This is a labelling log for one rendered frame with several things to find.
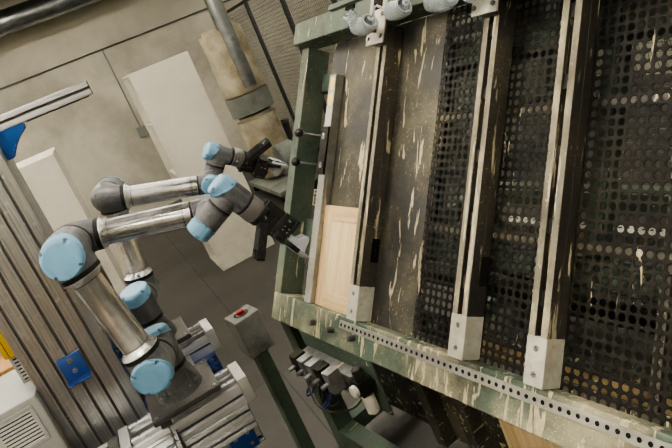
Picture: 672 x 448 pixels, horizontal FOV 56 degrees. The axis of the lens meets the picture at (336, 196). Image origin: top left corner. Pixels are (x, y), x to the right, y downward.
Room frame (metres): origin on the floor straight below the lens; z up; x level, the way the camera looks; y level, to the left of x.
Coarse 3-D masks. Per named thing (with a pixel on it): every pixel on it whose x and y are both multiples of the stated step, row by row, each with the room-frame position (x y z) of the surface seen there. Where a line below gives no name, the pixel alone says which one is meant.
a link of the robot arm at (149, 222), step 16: (160, 208) 1.83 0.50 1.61; (176, 208) 1.82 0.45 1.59; (192, 208) 1.81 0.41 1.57; (64, 224) 1.78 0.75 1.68; (80, 224) 1.78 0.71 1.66; (96, 224) 1.79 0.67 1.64; (112, 224) 1.80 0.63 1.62; (128, 224) 1.79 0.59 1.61; (144, 224) 1.79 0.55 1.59; (160, 224) 1.80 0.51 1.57; (176, 224) 1.80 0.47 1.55; (96, 240) 1.77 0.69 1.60; (112, 240) 1.79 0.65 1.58
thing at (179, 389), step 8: (184, 360) 1.82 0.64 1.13; (176, 368) 1.78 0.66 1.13; (184, 368) 1.80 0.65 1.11; (192, 368) 1.82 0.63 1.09; (176, 376) 1.77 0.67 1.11; (184, 376) 1.78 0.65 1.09; (192, 376) 1.80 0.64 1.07; (200, 376) 1.83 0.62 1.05; (176, 384) 1.76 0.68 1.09; (184, 384) 1.77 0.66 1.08; (192, 384) 1.78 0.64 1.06; (168, 392) 1.76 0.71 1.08; (176, 392) 1.75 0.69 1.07; (184, 392) 1.76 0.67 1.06; (192, 392) 1.77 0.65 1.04; (160, 400) 1.77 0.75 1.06; (168, 400) 1.75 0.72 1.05; (176, 400) 1.75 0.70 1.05
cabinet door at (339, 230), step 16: (336, 208) 2.39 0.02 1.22; (352, 208) 2.30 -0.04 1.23; (336, 224) 2.37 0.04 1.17; (352, 224) 2.28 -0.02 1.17; (336, 240) 2.34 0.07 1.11; (352, 240) 2.25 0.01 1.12; (320, 256) 2.41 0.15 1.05; (336, 256) 2.31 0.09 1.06; (352, 256) 2.22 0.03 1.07; (320, 272) 2.38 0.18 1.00; (336, 272) 2.29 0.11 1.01; (320, 288) 2.35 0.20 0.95; (336, 288) 2.26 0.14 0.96; (320, 304) 2.32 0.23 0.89; (336, 304) 2.23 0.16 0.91
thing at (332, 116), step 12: (336, 84) 2.60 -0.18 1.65; (336, 96) 2.59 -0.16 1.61; (336, 108) 2.58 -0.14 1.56; (336, 120) 2.57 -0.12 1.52; (336, 132) 2.56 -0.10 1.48; (324, 180) 2.49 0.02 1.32; (324, 192) 2.48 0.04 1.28; (324, 204) 2.47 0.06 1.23; (324, 216) 2.46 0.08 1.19; (312, 228) 2.48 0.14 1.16; (312, 240) 2.45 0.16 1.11; (312, 252) 2.43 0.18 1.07; (312, 264) 2.41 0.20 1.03; (312, 276) 2.39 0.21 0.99; (312, 288) 2.37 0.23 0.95; (312, 300) 2.36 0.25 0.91
